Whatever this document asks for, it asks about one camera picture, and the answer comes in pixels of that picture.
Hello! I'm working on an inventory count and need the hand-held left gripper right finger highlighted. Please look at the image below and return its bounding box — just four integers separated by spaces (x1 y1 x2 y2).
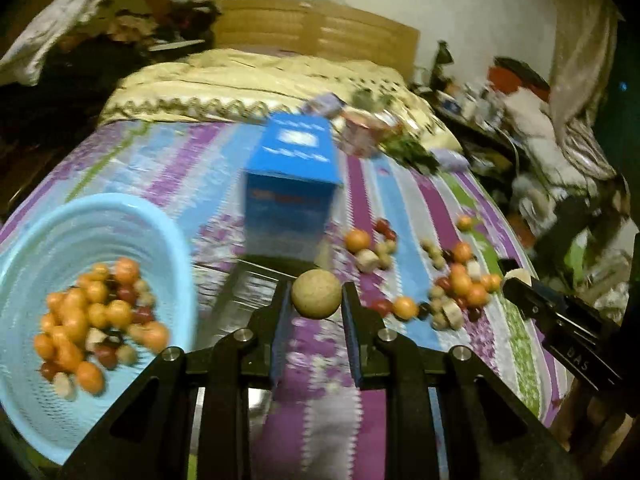
341 281 583 480

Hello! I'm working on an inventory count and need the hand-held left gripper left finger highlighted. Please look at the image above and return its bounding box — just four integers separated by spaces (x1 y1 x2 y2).
60 280 293 480

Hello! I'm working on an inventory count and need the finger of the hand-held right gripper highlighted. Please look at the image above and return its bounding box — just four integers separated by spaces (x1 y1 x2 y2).
499 259 556 321

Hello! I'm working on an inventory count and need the tan round fruit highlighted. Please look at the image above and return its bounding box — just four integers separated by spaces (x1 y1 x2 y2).
291 269 342 320

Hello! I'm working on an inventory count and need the scatter of mixed small fruits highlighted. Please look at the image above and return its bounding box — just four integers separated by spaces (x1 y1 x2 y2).
345 215 503 332

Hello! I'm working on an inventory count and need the heap of mixed small fruits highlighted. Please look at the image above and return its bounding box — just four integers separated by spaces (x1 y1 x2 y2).
32 256 171 402

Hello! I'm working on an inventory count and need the light blue plastic basket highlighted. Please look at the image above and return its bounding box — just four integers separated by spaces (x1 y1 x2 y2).
0 192 200 466

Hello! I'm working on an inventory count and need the person's right forearm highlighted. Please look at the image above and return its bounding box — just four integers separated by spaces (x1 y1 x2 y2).
550 380 640 456

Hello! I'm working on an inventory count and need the dark glossy bag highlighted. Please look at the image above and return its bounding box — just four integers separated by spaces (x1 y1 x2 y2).
192 252 301 426

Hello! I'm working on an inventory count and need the blue cardboard box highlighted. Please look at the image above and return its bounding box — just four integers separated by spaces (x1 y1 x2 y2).
241 112 345 263

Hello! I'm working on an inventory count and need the small lilac pouch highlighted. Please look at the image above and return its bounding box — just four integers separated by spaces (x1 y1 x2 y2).
432 147 468 171

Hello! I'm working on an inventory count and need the white plush cloth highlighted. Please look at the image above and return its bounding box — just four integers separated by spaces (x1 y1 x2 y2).
502 87 596 196

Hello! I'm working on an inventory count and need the green leafy bundle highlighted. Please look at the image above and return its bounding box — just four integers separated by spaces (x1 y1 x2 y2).
350 85 441 173

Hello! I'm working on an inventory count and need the cluttered nightstand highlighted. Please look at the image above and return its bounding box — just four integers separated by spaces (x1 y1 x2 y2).
425 77 531 171

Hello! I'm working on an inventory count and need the purple striped bedsheet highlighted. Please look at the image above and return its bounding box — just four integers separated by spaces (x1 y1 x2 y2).
0 120 576 480

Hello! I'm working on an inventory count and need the pink cup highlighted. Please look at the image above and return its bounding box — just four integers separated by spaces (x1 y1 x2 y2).
336 110 396 158

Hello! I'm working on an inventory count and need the red cloth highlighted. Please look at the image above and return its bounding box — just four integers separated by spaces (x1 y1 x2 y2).
487 56 551 101

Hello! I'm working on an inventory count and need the small purple packet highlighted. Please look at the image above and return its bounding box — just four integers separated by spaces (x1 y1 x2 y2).
300 91 346 122

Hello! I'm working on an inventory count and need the beige curtain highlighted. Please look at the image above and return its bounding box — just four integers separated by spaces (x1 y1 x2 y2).
547 0 621 181

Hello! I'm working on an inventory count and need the dark bottle on nightstand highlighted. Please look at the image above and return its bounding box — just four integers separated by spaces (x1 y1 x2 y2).
430 40 455 86

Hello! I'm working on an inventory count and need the cream quilted blanket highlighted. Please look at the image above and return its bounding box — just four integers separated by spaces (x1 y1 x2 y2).
97 50 463 153

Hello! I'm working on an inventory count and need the wooden headboard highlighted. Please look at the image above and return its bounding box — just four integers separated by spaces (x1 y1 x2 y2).
212 0 420 81

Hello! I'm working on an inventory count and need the pile of dark clothes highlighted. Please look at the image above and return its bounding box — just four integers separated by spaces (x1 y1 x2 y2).
0 0 223 136

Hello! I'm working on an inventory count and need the white cloth bundle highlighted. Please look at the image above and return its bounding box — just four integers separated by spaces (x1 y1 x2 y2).
0 0 126 87

